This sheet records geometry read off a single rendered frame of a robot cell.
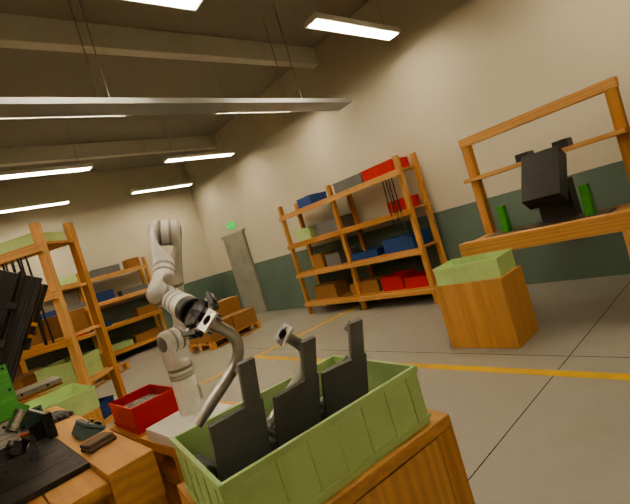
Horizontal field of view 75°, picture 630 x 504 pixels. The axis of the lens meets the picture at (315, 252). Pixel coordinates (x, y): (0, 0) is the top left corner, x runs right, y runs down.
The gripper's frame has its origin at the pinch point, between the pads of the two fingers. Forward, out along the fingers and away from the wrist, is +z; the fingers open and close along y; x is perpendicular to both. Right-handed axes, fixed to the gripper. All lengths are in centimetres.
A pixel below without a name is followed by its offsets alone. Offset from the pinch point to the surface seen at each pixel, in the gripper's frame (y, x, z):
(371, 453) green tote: -10, 44, 28
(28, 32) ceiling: 169, -86, -474
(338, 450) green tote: -12.3, 33.9, 25.3
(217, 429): -20.7, 10.7, 8.5
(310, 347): 6.4, 22.8, 11.7
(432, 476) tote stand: -8, 64, 35
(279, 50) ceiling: 418, 159, -491
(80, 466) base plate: -60, 16, -50
